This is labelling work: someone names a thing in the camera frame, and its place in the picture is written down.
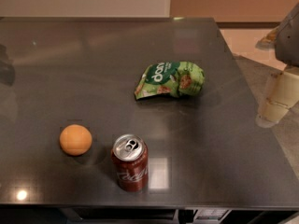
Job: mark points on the red coke can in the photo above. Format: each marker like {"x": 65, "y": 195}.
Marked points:
{"x": 130, "y": 157}

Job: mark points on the orange fruit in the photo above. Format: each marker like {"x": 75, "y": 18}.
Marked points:
{"x": 75, "y": 140}

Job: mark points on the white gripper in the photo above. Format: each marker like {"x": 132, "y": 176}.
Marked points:
{"x": 288, "y": 44}

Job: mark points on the green snack bag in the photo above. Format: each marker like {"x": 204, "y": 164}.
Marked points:
{"x": 175, "y": 79}

